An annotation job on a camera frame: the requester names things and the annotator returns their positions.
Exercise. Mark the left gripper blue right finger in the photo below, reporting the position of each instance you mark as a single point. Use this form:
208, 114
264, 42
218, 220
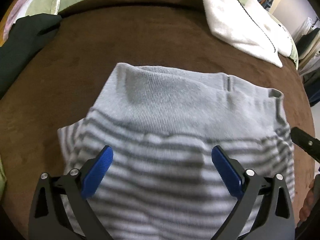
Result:
230, 171

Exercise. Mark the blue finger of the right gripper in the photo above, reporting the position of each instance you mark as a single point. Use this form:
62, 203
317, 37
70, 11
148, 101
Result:
306, 142

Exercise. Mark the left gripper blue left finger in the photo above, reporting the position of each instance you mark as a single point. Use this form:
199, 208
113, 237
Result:
94, 170

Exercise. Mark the grey striped zip hoodie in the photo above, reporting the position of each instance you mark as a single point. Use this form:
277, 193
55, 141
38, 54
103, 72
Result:
162, 124

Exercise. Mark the clothes rack with hanging clothes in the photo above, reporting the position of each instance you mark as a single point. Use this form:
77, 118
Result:
306, 39

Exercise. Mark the person's right hand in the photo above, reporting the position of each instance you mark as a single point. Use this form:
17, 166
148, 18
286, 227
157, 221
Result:
308, 204

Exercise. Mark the light green folded cloth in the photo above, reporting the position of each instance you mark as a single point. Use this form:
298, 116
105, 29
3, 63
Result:
3, 179

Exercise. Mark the white fleece jacket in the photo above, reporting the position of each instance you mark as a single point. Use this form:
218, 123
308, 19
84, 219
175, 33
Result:
249, 28

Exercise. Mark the black folded garment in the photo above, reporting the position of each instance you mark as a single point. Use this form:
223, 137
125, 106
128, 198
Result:
26, 38

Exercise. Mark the pink and white pillow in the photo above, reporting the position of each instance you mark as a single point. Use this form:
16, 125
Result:
12, 18

